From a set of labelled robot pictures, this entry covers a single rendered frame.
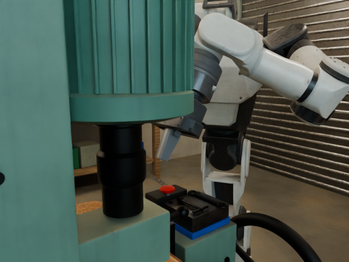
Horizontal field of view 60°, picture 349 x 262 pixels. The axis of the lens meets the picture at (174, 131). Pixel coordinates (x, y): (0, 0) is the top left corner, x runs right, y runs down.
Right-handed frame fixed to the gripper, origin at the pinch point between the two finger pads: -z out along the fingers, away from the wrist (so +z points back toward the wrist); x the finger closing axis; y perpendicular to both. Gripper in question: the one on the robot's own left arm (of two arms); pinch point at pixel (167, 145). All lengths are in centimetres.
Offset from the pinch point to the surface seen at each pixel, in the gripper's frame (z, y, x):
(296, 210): 13, -245, 85
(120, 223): -12.8, 14.4, -14.9
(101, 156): -6.4, 19.4, -13.0
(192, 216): -10.1, -4.1, -8.8
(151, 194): -9.8, -2.8, 2.1
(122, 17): 5.5, 27.2, -20.1
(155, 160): 7, -188, 233
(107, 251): -15.8, 15.4, -16.1
